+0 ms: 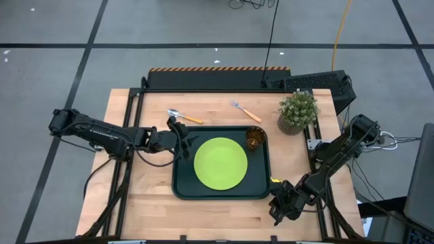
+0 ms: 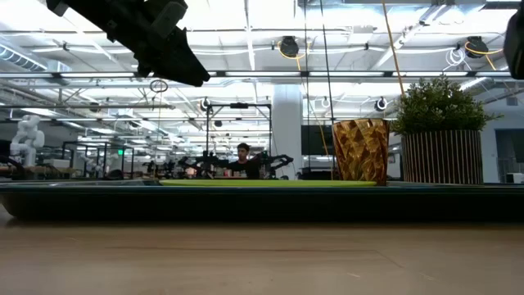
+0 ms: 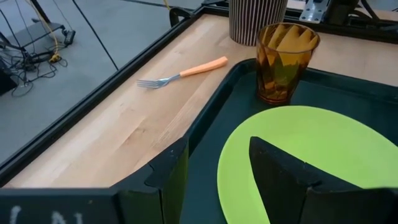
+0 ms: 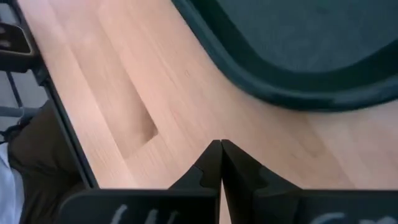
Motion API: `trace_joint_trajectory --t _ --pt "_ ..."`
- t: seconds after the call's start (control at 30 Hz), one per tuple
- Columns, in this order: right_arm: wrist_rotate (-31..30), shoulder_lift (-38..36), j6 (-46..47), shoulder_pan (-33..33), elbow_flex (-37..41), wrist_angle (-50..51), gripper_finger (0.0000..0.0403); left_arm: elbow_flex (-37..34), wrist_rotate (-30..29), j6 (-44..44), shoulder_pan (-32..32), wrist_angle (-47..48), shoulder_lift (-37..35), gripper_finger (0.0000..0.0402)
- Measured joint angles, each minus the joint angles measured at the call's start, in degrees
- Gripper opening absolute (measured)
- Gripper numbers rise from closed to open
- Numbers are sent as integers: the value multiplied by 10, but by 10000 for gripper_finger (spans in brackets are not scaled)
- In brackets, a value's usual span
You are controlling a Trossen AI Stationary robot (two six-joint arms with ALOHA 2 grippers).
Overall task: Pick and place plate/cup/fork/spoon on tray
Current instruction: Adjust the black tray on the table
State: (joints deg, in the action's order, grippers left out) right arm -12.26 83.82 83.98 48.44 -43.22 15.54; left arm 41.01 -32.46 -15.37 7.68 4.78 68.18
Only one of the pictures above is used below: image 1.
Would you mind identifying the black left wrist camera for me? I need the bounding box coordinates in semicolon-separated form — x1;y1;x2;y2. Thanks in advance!
150;130;177;153

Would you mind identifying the black perforated computer case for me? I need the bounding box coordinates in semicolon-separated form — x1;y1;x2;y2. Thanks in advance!
265;70;357;115

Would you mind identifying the black floor cable coil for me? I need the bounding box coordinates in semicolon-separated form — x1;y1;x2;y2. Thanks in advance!
227;0;276;10

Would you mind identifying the black hanging cable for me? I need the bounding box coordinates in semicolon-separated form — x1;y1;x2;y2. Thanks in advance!
260;0;281;88

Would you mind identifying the yellow hanging cable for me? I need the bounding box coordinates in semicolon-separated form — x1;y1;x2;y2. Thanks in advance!
331;0;353;72

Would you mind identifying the black aluminium table frame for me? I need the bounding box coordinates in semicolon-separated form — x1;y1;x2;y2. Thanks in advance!
81;77;366;242

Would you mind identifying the white cable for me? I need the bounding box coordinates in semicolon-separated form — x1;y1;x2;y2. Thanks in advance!
372;130;398;152

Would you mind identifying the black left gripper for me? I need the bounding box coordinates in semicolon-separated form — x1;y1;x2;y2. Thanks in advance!
168;116;201;161

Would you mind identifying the small plant in striped pot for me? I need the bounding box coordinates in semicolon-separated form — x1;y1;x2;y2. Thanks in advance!
277;88;321;136

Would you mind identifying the lime green round plate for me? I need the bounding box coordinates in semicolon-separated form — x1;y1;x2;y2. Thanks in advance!
193;137;249;191

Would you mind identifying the fork with orange handle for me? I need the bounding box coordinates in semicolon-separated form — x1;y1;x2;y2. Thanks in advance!
229;98;262;123

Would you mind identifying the black box with hazard stripe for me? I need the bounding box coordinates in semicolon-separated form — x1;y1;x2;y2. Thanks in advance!
147;66;292;91

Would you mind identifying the amber faceted glass cup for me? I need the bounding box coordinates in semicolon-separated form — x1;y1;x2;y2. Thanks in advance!
245;126;267;152

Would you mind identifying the dark green plastic tray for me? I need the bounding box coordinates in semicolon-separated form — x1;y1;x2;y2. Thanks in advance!
171;125;272;201

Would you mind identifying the spoon with orange handle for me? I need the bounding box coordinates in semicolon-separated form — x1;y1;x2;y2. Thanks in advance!
167;108;204;125

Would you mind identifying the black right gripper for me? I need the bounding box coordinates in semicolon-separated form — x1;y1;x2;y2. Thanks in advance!
269;182;292;227

